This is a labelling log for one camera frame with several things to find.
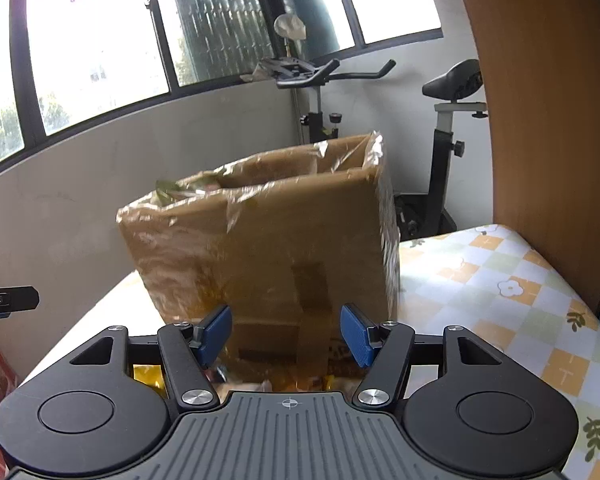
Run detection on white bag on stick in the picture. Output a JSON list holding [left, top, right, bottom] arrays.
[[274, 13, 306, 58]]

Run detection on black window frame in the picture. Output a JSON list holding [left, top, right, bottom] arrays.
[[0, 0, 442, 172]]

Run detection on checkered floral bed sheet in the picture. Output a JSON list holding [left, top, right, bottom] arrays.
[[0, 226, 600, 479]]

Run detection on wooden wardrobe panel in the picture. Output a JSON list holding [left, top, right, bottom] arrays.
[[463, 0, 600, 309]]

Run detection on brown cardboard box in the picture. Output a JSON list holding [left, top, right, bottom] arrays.
[[117, 132, 400, 390]]

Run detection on black exercise bike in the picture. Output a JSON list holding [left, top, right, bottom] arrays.
[[256, 56, 489, 242]]

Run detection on yellow chips bag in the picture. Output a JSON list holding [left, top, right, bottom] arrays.
[[133, 364, 168, 399]]

